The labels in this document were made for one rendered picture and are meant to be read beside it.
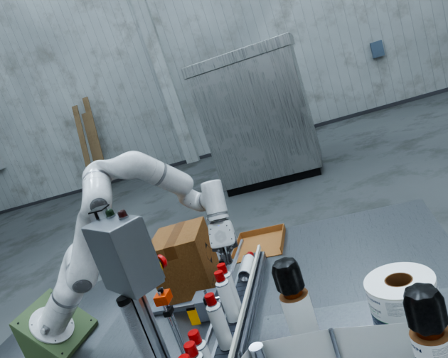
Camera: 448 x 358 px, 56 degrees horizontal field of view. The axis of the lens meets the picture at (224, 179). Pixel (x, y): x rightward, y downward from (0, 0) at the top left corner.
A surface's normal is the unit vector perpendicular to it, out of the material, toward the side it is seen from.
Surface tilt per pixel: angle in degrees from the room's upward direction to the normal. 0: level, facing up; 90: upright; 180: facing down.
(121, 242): 90
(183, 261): 90
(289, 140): 90
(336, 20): 90
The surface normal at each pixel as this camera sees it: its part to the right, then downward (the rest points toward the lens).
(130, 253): 0.65, -0.03
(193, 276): -0.08, 0.26
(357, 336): -0.30, 0.32
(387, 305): -0.59, 0.37
